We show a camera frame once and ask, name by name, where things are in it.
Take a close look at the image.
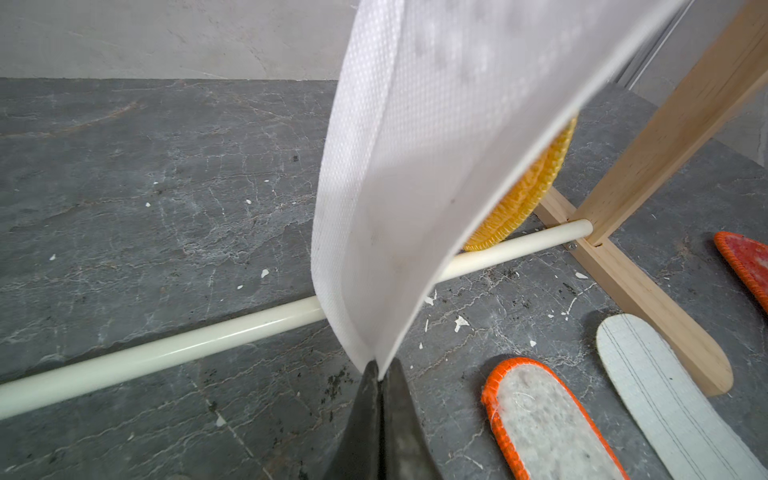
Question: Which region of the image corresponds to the grey striped insole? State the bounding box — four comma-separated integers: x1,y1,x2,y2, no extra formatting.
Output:
596,314,767,479

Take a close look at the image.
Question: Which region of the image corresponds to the red orange-edged insole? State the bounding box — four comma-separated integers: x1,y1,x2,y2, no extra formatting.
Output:
714,231,768,311

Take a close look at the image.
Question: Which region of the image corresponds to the grey felt orange-edged insole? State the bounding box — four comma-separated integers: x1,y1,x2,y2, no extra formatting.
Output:
481,357,628,479

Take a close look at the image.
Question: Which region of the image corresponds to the wooden clothes rack frame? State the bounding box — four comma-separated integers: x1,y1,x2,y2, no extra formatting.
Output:
1,1,767,418

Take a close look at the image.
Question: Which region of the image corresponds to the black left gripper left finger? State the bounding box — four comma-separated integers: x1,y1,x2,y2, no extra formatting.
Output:
323,361,381,479

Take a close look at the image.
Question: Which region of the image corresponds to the white foam insole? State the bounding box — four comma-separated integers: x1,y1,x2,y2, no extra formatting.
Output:
311,1,679,370

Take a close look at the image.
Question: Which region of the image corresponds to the yellow fuzzy insole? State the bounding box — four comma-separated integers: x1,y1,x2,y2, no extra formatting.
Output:
462,116,578,252

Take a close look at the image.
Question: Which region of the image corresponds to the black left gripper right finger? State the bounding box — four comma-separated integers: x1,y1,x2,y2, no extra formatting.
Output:
383,359,442,479

